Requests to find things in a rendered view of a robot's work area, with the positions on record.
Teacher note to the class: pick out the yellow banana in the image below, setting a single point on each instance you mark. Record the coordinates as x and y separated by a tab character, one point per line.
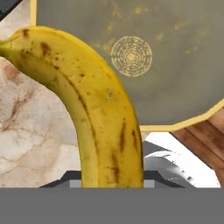
99	110

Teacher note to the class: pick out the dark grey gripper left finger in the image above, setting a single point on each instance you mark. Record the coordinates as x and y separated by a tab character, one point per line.
70	181

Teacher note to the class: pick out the grey bowl with yellow rim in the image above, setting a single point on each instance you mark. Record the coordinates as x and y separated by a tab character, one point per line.
175	73

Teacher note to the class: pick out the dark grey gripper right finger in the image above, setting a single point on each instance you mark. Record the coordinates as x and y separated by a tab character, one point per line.
154	181

